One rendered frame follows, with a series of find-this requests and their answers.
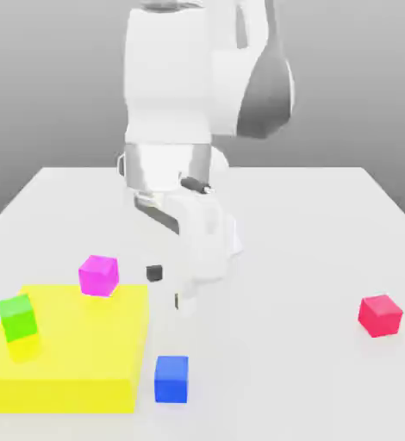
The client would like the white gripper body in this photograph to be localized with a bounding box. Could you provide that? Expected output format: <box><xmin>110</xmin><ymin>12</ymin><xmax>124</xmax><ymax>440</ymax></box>
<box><xmin>133</xmin><ymin>191</ymin><xmax>232</xmax><ymax>283</ymax></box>

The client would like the small magenta cube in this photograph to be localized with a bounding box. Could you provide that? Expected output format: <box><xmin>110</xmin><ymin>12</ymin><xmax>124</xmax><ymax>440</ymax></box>
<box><xmin>78</xmin><ymin>254</ymin><xmax>121</xmax><ymax>298</ymax></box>

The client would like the small blue cube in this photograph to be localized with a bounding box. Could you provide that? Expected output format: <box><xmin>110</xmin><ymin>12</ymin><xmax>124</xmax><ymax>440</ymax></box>
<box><xmin>153</xmin><ymin>355</ymin><xmax>190</xmax><ymax>405</ymax></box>

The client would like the small green cube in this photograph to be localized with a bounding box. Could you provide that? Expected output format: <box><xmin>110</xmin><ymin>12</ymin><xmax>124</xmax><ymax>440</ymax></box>
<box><xmin>0</xmin><ymin>293</ymin><xmax>39</xmax><ymax>344</ymax></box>

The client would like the small yellow cube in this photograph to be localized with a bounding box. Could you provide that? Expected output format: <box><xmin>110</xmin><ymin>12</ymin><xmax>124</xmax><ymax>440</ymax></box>
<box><xmin>7</xmin><ymin>332</ymin><xmax>42</xmax><ymax>364</ymax></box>

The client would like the small red cube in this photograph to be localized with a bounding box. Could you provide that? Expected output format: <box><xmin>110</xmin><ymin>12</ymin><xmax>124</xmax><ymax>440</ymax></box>
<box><xmin>357</xmin><ymin>293</ymin><xmax>404</xmax><ymax>339</ymax></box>

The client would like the large yellow box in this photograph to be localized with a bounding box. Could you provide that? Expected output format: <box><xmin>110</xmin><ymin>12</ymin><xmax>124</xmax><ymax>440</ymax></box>
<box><xmin>0</xmin><ymin>283</ymin><xmax>151</xmax><ymax>414</ymax></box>

